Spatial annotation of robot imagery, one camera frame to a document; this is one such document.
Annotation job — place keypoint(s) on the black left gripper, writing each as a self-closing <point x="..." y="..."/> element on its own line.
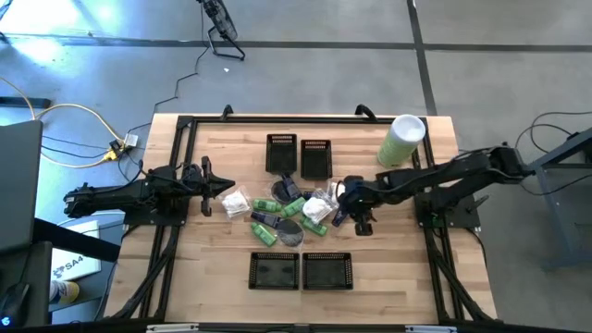
<point x="206" y="208"/>

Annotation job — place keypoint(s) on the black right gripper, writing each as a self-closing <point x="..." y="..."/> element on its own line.
<point x="363" y="203"/>

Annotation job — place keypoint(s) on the dark blue travel tube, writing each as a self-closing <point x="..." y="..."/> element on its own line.
<point x="291" y="187"/>
<point x="307" y="194"/>
<point x="340" y="216"/>
<point x="264" y="218"/>

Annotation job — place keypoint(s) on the green travel bottle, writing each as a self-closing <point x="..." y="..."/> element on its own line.
<point x="294" y="207"/>
<point x="267" y="205"/>
<point x="263" y="234"/>
<point x="314" y="226"/>

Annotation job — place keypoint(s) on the black slotted plastic basket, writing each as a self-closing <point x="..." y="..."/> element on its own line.
<point x="327" y="273"/>
<point x="281" y="157"/>
<point x="274" y="273"/>
<point x="316" y="162"/>

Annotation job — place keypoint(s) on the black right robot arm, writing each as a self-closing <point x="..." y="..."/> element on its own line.
<point x="439" y="176"/>

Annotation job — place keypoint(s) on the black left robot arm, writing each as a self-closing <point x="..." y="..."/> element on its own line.
<point x="115" y="196"/>

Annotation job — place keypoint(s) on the green paper cup stack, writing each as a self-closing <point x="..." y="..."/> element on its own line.
<point x="402" y="139"/>

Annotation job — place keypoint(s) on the grey power adapter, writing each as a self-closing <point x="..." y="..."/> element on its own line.
<point x="131" y="140"/>

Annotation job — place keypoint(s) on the black side desk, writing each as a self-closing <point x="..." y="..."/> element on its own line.
<point x="78" y="240"/>

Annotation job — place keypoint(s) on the black floor fan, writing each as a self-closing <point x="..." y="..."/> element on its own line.
<point x="222" y="20"/>

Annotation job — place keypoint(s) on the white printed box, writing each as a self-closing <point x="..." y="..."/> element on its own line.
<point x="74" y="268"/>

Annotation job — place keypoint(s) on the yellow white can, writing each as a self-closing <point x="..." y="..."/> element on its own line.
<point x="65" y="291"/>

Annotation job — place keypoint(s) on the black floor bar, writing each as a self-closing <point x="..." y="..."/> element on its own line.
<point x="23" y="102"/>

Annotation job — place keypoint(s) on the blue-grey metal table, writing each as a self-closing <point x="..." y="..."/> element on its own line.
<point x="573" y="145"/>

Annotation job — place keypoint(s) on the black computer mouse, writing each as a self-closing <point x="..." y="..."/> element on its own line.
<point x="14" y="300"/>

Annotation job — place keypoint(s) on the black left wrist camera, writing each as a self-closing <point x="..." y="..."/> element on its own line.
<point x="192" y="175"/>

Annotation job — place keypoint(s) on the black frame clamp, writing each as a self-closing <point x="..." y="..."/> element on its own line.
<point x="364" y="111"/>
<point x="226" y="111"/>

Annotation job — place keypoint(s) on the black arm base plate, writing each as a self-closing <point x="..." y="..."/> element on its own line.
<point x="139" y="221"/>
<point x="462" y="217"/>

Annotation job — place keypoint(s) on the white bracket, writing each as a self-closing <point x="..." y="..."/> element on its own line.
<point x="430" y="329"/>
<point x="171" y="328"/>

